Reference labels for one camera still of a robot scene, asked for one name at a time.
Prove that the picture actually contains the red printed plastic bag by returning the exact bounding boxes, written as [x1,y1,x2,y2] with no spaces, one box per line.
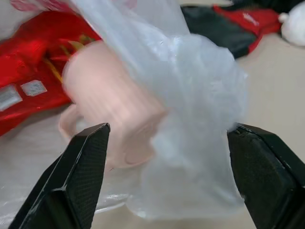
[0,10,103,137]

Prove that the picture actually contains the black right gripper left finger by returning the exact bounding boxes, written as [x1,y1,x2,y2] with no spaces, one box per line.
[9,123,111,229]

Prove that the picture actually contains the white plush toy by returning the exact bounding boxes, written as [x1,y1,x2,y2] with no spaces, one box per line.
[278,1,305,46]

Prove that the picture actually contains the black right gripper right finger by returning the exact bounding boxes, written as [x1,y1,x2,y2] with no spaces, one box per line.
[226,123,305,229]

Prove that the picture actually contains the pink and white plastic bag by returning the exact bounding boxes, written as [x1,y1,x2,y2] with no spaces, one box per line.
[9,0,89,12]

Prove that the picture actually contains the translucent white plastic bag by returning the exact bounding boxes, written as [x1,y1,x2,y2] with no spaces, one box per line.
[71,0,248,219]

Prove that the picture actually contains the black and red bag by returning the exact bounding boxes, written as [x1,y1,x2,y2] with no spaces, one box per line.
[180,4,282,59]

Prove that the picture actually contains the pink ribbed plastic cup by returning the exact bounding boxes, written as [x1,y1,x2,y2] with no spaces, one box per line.
[58,44,170,168]

